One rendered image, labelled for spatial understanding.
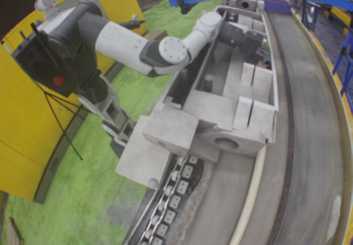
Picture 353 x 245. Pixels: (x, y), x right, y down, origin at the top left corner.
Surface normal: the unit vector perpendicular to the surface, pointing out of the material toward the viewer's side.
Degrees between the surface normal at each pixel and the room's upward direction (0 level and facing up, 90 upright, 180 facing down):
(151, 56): 52
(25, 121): 90
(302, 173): 0
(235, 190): 0
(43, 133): 90
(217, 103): 10
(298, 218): 0
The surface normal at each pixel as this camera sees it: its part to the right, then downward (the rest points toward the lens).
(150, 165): -0.26, -0.56
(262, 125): -0.22, -0.23
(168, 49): 0.44, -0.04
